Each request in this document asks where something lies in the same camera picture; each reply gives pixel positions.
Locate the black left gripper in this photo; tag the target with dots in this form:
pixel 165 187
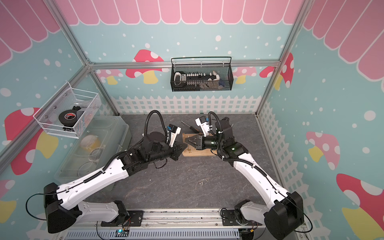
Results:
pixel 176 147

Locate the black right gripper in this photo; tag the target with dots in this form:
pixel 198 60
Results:
pixel 199 144

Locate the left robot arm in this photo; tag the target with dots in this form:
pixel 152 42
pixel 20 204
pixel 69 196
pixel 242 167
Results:
pixel 65 204

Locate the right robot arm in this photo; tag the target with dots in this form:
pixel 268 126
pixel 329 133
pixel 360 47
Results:
pixel 283 212

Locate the wooden jewelry display stand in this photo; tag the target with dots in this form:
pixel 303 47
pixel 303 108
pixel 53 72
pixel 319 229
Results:
pixel 196 153

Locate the orange black nut driver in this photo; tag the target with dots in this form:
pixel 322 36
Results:
pixel 193 129

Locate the socket set in holder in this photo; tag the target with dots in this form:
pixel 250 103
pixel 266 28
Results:
pixel 195 81

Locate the clear plastic storage box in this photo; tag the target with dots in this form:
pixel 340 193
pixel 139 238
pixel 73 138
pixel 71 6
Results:
pixel 104 137

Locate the green lit circuit board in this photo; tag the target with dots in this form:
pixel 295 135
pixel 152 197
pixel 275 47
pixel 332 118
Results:
pixel 121 233

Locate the black tape roll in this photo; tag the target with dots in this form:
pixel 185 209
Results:
pixel 68 118

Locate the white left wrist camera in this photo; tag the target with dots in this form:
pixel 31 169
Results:
pixel 173 131

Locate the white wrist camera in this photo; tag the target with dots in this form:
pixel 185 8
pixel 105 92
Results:
pixel 173 131
pixel 203 123

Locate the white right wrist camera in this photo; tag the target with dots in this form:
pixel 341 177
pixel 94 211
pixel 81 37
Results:
pixel 203 123

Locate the black mesh wall basket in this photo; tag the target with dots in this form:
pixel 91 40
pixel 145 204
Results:
pixel 220 65

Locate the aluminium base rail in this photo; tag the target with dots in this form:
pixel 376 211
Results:
pixel 173 224

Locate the white wire wall basket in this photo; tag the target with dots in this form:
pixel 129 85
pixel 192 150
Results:
pixel 68 98

